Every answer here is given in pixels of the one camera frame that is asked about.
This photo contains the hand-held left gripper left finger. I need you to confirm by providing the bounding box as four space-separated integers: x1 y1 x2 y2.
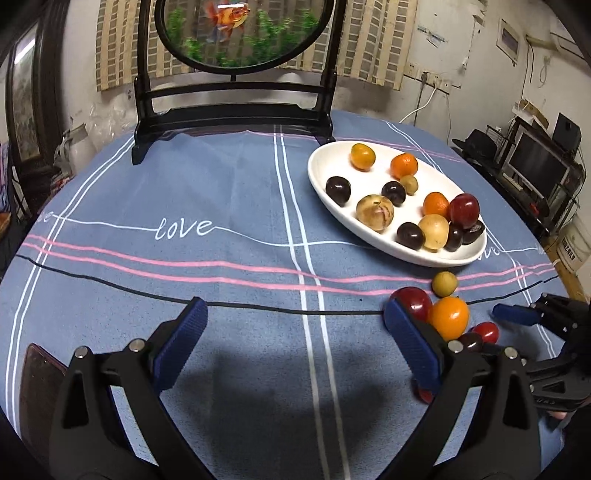
48 296 218 480

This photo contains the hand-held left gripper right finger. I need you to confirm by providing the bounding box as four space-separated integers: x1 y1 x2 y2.
382 300 541 480

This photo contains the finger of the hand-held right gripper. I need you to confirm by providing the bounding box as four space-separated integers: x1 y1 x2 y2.
492 293 591 347
521 344 591 393

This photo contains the dark purple plum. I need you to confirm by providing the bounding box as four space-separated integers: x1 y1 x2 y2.
396 222 426 251
325 176 352 206
444 224 465 253
457 331 485 354
381 181 407 206

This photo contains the dark brown round fruit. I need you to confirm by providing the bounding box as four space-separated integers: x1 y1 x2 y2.
462 219 485 245

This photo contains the red apple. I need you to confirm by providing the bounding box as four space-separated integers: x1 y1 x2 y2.
449 193 481 230

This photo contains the yellow spotted pear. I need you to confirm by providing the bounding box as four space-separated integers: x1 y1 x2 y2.
418 214 450 251

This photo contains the tan striped melon fruit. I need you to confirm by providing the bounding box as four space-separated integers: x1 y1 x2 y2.
356 194 394 230

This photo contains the white oval plate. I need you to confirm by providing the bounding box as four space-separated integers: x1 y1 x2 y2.
307 141 488 268

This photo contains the large orange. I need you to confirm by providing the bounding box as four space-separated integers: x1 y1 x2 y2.
390 152 419 180

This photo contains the yellow-orange citrus fruit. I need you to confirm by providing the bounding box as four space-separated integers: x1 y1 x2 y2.
349 143 376 171

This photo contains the blue striped tablecloth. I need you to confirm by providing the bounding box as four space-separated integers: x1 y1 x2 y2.
0 108 578 480

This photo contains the white bucket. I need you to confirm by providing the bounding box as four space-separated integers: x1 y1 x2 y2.
555 224 591 275

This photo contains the brown wooden tray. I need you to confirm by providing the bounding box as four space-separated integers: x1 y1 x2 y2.
18 343 70 462

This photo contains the computer monitor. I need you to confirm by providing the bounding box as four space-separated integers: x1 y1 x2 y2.
505 127 573 199

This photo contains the black hat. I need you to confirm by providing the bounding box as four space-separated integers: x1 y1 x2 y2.
452 129 502 160

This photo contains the black speaker box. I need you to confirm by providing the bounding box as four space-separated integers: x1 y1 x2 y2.
553 112 581 153

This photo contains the white kettle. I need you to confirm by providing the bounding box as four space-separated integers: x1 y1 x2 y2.
55 122 100 167

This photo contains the dark framed painting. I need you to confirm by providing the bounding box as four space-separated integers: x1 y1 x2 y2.
4 18 54 164

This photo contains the beige checked curtain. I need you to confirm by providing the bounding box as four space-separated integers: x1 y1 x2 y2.
95 0 416 93

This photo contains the round goldfish table screen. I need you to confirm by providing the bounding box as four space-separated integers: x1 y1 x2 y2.
131 0 347 165

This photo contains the white wall box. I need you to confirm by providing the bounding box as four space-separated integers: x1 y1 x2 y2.
496 18 522 63

